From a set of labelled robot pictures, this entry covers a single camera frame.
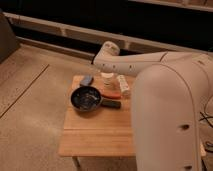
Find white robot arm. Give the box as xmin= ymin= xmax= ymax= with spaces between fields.
xmin=93 ymin=41 xmax=213 ymax=171

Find orange carrot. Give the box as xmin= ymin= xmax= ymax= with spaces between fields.
xmin=101 ymin=93 xmax=121 ymax=99

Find white plastic bottle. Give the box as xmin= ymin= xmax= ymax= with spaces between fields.
xmin=117 ymin=75 xmax=130 ymax=97

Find white metal railing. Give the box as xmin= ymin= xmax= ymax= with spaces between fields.
xmin=4 ymin=12 xmax=185 ymax=51

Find wooden table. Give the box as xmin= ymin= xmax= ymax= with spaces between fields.
xmin=58 ymin=98 xmax=135 ymax=166

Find black frying pan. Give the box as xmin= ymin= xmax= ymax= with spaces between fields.
xmin=70 ymin=86 xmax=121 ymax=112

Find blue sponge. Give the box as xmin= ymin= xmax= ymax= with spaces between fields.
xmin=80 ymin=75 xmax=93 ymax=86

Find black cables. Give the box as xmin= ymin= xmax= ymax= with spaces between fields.
xmin=199 ymin=99 xmax=213 ymax=154

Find dark cabinet corner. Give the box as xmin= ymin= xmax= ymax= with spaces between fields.
xmin=0 ymin=12 xmax=20 ymax=63

